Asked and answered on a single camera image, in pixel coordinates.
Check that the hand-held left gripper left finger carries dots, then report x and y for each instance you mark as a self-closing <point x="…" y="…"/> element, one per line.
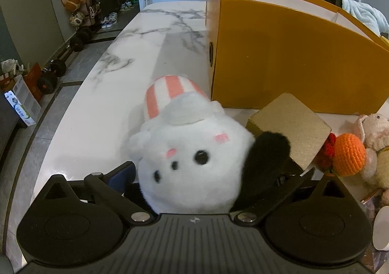
<point x="124" y="177"/>

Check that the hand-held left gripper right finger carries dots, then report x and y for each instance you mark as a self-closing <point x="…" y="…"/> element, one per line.
<point x="291" y="189"/>

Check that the gold cardboard box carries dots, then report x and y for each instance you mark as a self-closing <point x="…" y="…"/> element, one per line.
<point x="291" y="119"/>

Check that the white plush toy striped hat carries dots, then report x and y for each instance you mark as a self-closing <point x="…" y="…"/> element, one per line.
<point x="194" y="128"/>

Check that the large orange cardboard box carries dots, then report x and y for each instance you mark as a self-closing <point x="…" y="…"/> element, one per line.
<point x="288" y="58"/>

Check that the red crocheted toy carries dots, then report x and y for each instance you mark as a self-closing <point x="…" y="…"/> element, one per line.
<point x="326" y="149"/>

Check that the orange crocheted ball toy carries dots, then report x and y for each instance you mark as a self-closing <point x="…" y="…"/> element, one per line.
<point x="349" y="154"/>

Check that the white cup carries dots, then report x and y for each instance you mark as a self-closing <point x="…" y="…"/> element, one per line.
<point x="381" y="228"/>

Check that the beige bunny plush toy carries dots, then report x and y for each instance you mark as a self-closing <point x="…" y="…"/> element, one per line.
<point x="375" y="129"/>

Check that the white printed carton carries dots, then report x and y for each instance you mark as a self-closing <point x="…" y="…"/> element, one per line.
<point x="22" y="104"/>

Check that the black dumbbell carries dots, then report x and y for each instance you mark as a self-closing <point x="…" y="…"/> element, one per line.
<point x="80" y="38"/>
<point x="51" y="75"/>

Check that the red-brown cardboard box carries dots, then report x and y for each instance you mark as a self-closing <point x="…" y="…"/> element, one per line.
<point x="33" y="79"/>

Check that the pair of blue white sneakers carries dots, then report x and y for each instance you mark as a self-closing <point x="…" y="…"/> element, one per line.
<point x="109" y="20"/>

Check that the crumpled white plastic bag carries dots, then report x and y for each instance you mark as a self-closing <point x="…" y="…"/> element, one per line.
<point x="10" y="66"/>

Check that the patterned ball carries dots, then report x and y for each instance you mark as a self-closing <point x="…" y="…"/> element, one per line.
<point x="76" y="18"/>

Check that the pair of light sneakers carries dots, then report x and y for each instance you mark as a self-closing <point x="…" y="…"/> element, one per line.
<point x="127" y="5"/>

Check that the light blue fleece blanket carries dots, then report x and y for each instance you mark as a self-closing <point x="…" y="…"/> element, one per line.
<point x="363" y="14"/>

